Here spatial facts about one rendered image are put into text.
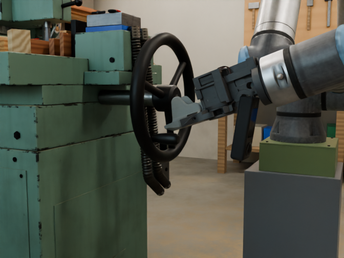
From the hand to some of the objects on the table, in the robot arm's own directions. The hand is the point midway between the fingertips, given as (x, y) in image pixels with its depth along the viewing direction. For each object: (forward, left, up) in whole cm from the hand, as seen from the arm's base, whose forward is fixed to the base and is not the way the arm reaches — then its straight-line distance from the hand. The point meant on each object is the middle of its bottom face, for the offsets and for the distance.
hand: (172, 129), depth 77 cm
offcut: (+11, -28, +14) cm, 33 cm away
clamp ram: (-12, -27, +15) cm, 33 cm away
